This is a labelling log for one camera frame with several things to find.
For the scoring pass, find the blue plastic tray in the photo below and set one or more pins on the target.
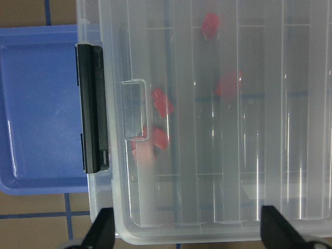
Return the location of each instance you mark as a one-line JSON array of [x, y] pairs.
[[40, 112]]

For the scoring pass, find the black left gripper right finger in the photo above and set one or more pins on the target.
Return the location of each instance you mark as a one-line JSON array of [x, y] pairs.
[[277, 232]]

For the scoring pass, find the red block corner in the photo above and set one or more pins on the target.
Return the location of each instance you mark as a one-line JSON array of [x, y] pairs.
[[143, 151]]

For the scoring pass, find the clear plastic box lid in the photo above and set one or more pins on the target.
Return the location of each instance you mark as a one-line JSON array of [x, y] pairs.
[[270, 145]]

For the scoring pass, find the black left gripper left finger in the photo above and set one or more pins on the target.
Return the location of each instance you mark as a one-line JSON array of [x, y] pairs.
[[102, 231]]

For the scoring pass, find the red block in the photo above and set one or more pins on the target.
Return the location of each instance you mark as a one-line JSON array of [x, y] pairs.
[[162, 103], [210, 25], [229, 85], [160, 138]]

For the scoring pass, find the clear plastic storage box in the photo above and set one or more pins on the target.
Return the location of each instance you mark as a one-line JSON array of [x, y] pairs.
[[93, 19]]

